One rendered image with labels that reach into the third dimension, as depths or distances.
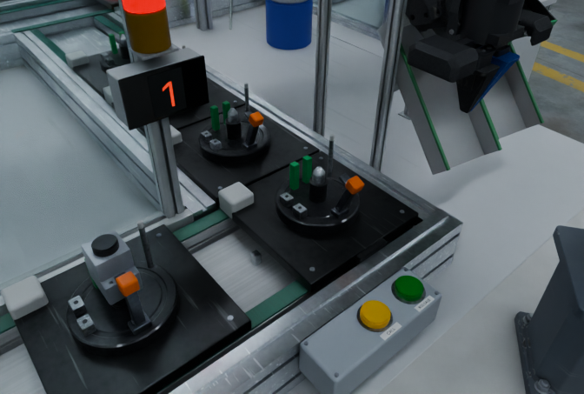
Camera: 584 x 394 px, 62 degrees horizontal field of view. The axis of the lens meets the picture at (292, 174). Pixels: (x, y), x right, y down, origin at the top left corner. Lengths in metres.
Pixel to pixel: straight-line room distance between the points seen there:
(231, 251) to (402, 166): 0.48
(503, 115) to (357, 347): 0.60
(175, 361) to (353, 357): 0.22
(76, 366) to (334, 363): 0.31
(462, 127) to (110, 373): 0.70
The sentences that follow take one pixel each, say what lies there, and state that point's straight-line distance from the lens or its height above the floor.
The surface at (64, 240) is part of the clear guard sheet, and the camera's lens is 0.79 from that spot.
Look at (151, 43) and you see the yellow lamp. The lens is 0.64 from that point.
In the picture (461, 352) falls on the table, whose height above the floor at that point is 0.86.
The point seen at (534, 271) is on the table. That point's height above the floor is 0.86.
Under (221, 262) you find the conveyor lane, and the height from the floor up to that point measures 0.92.
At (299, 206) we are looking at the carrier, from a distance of 0.77.
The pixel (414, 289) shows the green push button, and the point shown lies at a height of 0.97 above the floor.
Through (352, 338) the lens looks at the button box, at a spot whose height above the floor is 0.96.
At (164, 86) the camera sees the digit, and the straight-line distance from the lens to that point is 0.66.
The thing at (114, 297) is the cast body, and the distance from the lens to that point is 0.64.
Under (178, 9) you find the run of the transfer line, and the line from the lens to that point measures 1.91.
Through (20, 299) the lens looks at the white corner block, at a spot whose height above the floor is 0.99.
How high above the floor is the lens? 1.50
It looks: 37 degrees down
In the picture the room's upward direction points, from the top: 1 degrees clockwise
